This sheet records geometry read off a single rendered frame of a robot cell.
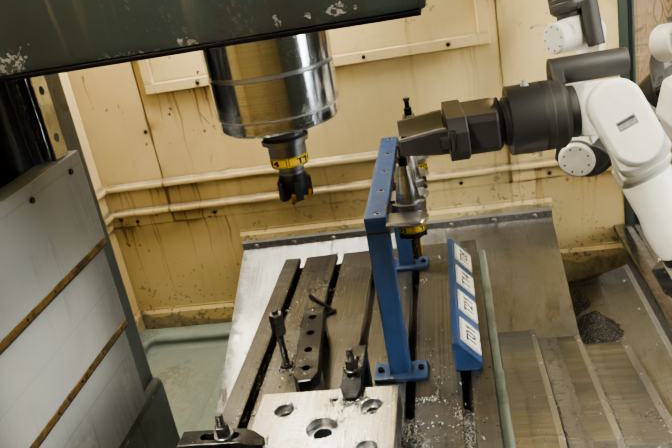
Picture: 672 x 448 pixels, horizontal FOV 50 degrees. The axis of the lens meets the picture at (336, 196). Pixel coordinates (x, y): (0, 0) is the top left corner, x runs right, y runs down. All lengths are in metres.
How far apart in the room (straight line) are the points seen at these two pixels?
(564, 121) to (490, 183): 1.13
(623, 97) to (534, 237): 1.15
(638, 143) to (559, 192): 1.16
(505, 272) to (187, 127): 0.96
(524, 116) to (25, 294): 0.75
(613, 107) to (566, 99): 0.05
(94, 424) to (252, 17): 0.80
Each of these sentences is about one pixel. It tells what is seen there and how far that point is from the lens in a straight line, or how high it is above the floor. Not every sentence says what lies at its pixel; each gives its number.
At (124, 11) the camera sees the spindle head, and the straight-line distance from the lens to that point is 0.84.
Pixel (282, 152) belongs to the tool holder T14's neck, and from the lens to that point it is 0.93.
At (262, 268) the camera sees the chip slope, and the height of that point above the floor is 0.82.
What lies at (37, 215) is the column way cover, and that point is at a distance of 1.20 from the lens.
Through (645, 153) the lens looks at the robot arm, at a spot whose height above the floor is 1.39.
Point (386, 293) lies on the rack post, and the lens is 1.29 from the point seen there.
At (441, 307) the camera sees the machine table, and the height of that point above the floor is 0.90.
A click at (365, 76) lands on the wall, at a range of 1.95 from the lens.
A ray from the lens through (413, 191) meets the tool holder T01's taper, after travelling 1.27.
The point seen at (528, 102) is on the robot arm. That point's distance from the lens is 0.92.
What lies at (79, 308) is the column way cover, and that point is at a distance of 1.30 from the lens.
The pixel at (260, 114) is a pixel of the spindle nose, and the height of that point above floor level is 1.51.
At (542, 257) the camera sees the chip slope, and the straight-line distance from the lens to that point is 1.99.
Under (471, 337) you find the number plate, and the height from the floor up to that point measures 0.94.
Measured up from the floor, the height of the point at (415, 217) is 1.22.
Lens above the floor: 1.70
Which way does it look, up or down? 20 degrees down
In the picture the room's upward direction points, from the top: 11 degrees counter-clockwise
